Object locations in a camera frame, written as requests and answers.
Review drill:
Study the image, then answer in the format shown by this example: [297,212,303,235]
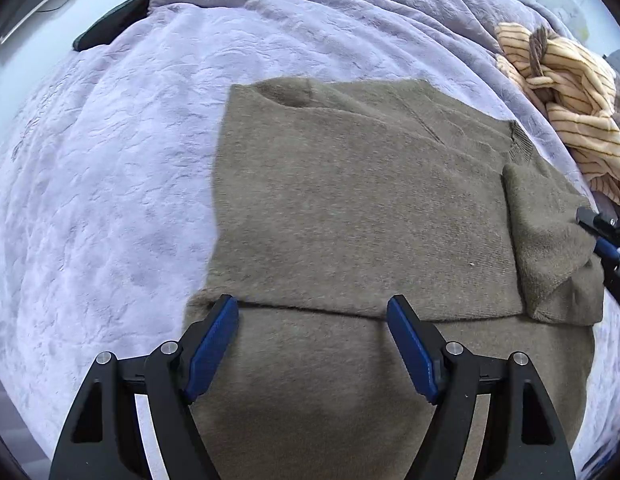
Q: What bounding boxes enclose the olive knit sweater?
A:
[182,77,606,480]

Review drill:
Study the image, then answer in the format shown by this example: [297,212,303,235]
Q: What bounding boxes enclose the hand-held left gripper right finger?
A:
[386,294,577,480]

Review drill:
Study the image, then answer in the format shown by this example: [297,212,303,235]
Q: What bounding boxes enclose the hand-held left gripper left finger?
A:
[48,294,239,480]

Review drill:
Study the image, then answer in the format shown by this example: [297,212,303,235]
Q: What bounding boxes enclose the orange striped fleece garment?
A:
[495,22,620,207]

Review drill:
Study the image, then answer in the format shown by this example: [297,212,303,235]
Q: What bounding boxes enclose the black bed frame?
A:
[72,0,153,53]

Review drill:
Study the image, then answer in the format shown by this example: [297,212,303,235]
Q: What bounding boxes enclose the lavender embossed blanket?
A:
[0,0,620,476]

